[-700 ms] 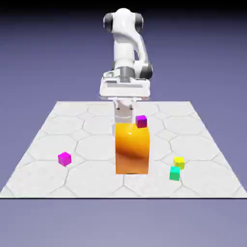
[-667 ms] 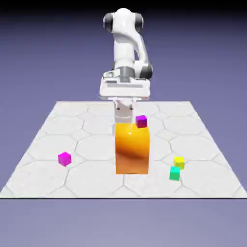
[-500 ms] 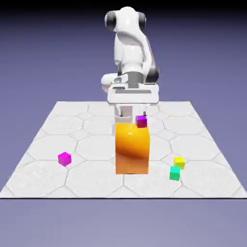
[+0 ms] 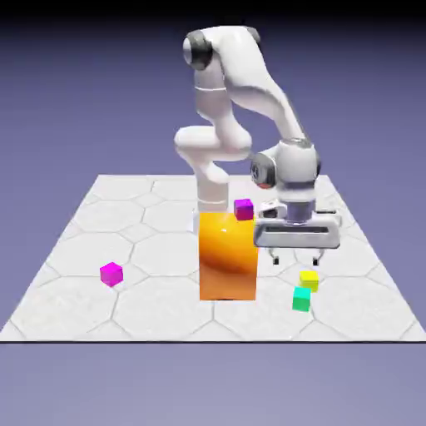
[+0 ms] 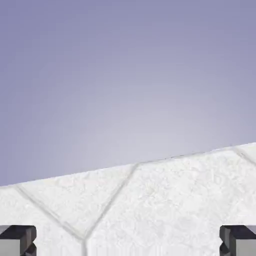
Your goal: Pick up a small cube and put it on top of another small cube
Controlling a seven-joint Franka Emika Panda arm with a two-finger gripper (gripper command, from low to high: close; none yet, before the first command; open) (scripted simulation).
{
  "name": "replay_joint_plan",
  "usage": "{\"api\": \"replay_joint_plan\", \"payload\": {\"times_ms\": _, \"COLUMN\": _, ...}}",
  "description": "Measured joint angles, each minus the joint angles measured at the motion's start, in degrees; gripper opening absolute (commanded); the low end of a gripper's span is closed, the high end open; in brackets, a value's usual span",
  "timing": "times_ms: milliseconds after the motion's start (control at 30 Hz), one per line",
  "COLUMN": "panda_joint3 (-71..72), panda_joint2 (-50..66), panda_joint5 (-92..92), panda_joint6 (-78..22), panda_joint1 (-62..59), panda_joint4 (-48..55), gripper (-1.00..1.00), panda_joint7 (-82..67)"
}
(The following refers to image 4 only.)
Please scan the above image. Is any small green cube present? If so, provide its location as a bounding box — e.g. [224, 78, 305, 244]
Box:
[291, 285, 313, 313]

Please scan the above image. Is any small purple cube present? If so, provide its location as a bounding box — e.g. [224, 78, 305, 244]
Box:
[233, 198, 255, 222]

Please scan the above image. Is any small yellow cube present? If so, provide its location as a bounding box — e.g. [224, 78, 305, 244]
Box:
[298, 270, 320, 293]

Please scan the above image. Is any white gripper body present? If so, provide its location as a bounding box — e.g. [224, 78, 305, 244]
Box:
[252, 212, 342, 250]

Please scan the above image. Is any large orange box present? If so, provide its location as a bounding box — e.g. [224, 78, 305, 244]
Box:
[198, 211, 260, 302]

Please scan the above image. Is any small magenta cube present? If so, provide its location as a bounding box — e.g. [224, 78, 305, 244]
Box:
[99, 261, 125, 288]

